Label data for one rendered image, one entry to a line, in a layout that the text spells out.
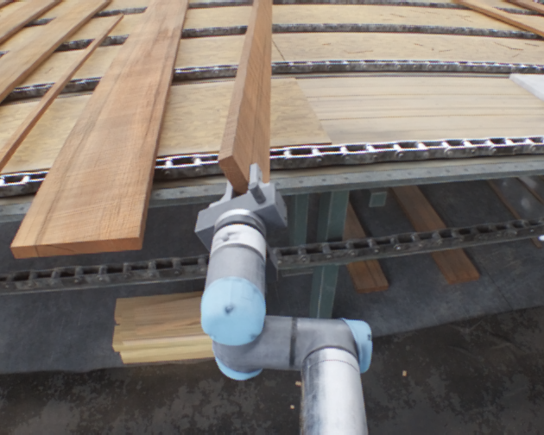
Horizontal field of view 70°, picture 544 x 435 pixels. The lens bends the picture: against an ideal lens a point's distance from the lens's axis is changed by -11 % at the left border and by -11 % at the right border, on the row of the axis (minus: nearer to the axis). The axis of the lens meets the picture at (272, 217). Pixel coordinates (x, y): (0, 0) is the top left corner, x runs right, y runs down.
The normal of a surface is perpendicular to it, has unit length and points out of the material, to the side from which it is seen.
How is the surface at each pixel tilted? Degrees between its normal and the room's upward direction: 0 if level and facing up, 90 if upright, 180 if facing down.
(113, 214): 0
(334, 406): 17
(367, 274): 0
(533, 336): 0
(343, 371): 21
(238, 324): 90
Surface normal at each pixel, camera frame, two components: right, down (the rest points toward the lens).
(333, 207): 0.15, 0.61
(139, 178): 0.00, -0.79
